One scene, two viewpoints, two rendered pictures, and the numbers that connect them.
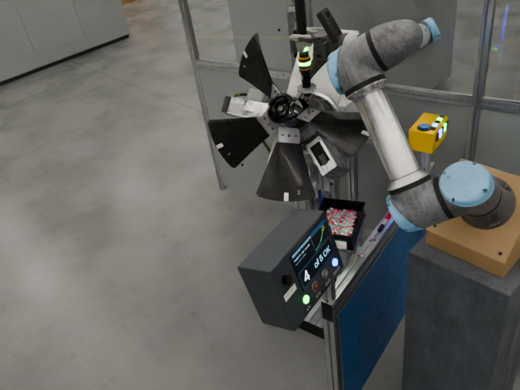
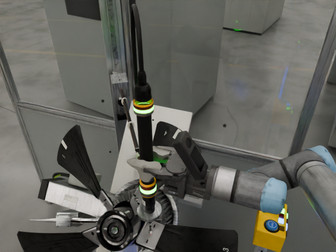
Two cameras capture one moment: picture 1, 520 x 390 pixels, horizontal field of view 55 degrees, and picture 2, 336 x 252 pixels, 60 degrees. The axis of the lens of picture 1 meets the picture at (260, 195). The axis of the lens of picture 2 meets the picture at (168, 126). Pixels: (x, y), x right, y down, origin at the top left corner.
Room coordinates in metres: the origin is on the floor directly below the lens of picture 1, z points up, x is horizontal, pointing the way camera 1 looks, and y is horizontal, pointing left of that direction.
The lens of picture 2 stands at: (1.21, -0.10, 1.97)
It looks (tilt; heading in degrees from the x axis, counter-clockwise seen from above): 35 degrees down; 340
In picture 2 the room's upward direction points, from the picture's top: straight up
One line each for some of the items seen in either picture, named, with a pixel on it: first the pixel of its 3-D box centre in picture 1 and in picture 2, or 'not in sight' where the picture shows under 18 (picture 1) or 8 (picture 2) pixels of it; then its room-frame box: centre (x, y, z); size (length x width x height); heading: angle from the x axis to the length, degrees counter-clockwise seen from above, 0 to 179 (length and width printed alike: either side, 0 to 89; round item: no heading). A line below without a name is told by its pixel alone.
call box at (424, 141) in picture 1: (427, 134); (269, 224); (1.72, -0.70, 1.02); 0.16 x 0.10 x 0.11; 139
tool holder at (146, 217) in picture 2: (305, 76); (148, 197); (1.74, -0.24, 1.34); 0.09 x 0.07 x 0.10; 174
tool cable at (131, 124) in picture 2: not in sight; (127, 71); (2.00, -0.26, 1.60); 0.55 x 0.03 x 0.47; 174
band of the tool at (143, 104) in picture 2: not in sight; (143, 106); (1.73, -0.24, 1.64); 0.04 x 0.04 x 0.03
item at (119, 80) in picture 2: (295, 15); (119, 84); (2.35, -0.30, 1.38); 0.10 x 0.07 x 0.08; 174
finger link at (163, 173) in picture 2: (311, 38); (162, 170); (1.67, -0.26, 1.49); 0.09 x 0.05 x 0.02; 59
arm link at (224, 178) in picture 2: (353, 44); (223, 182); (1.61, -0.38, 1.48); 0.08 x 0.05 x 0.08; 139
